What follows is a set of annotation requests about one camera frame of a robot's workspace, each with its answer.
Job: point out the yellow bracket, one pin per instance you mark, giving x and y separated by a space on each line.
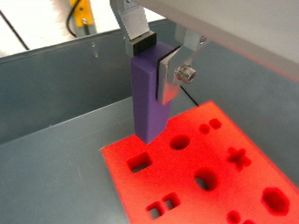
81 13

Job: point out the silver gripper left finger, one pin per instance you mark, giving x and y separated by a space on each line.
132 22

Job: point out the orange shape sorting board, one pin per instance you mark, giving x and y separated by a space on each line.
200 175

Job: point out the purple rectangular block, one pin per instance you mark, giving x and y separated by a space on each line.
151 113

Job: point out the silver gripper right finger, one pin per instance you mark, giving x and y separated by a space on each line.
175 68

